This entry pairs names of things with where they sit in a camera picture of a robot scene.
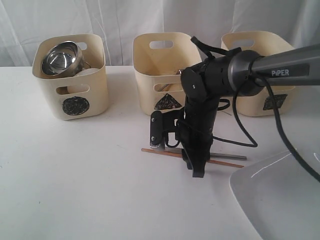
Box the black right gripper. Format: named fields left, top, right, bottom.
left=162, top=96, right=220, bottom=178

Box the steel table knife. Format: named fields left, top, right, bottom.
left=163, top=147, right=248, bottom=161

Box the white square plate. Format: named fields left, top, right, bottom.
left=229, top=151, right=320, bottom=240

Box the stainless steel bowl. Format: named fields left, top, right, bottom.
left=41, top=41, right=85, bottom=78

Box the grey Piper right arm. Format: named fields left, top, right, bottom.
left=150, top=45, right=320, bottom=178

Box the cream bin with square mark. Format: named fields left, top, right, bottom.
left=221, top=31, right=298, bottom=117

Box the cream bin with triangle mark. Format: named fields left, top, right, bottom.
left=132, top=32, right=202, bottom=115

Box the cream bin with circle mark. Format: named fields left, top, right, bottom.
left=32, top=34, right=109, bottom=120

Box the white curtain backdrop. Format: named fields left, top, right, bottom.
left=0, top=0, right=320, bottom=67

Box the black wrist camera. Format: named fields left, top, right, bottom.
left=149, top=110, right=165, bottom=151

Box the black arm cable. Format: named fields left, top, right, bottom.
left=166, top=36, right=320, bottom=183

